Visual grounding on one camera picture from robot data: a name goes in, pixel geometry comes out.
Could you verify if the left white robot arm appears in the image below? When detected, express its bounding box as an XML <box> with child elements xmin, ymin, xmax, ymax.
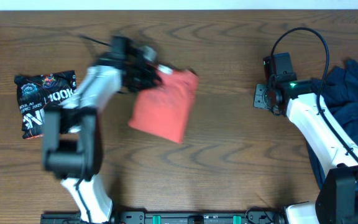
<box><xmin>42</xmin><ymin>56</ymin><xmax>161</xmax><ymax>223</ymax></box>

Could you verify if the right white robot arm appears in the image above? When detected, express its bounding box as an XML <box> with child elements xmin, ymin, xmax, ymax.
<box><xmin>254</xmin><ymin>80</ymin><xmax>358</xmax><ymax>223</ymax></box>

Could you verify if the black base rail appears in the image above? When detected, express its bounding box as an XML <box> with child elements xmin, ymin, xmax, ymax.
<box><xmin>40</xmin><ymin>210</ymin><xmax>287</xmax><ymax>224</ymax></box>

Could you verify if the orange soccer t-shirt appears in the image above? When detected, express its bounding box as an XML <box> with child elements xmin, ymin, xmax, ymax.
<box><xmin>128</xmin><ymin>65</ymin><xmax>199</xmax><ymax>144</ymax></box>

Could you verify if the navy blue garment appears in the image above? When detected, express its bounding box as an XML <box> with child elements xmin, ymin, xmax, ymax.
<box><xmin>306</xmin><ymin>49</ymin><xmax>358</xmax><ymax>190</ymax></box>

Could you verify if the folded black printed shirt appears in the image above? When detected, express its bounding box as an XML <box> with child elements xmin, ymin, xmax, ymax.
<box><xmin>14</xmin><ymin>70</ymin><xmax>76</xmax><ymax>139</ymax></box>

